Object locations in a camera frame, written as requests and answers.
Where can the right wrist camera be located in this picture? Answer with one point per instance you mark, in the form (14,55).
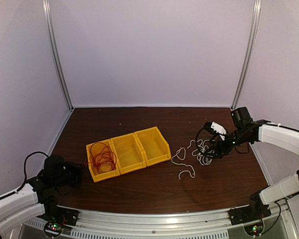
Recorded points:
(216,129)

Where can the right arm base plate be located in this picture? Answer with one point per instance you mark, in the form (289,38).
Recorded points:
(245,215)

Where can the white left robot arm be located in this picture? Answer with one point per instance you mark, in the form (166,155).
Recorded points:
(35,197)

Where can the aluminium corner post right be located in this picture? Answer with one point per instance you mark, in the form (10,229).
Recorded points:
(254,26)

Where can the aluminium front rail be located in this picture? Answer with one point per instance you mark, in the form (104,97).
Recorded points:
(213,224)

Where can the left controller board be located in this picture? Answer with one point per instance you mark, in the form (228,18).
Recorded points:
(52,229)

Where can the right controller board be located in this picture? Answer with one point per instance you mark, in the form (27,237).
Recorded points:
(254,230)

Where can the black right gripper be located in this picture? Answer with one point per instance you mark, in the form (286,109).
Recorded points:
(219,151)

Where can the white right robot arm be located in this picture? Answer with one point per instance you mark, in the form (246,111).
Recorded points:
(276,147)

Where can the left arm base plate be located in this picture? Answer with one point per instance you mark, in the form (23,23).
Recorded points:
(60,215)

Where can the yellow middle bin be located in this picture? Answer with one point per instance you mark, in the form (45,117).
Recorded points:
(129,152)

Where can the yellow far bin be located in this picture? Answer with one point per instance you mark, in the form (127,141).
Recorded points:
(156,148)

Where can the aluminium corner post left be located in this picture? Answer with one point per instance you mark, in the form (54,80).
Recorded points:
(55,54)

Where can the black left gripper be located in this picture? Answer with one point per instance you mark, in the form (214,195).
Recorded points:
(75,170)

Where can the aluminium corner post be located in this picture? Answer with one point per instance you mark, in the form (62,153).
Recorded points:
(55,54)
(254,26)

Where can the controller board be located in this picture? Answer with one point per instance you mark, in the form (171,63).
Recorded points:
(254,230)
(52,229)

